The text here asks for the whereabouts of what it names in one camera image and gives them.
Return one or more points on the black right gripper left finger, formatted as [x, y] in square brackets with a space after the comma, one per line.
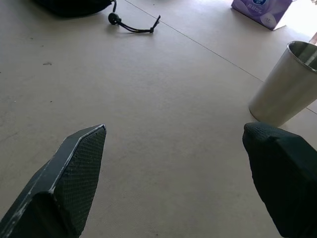
[67, 183]

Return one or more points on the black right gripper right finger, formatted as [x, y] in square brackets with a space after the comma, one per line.
[284, 178]

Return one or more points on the stainless steel cup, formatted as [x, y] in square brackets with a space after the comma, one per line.
[284, 91]

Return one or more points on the purple tissue box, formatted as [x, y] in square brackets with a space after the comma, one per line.
[257, 12]

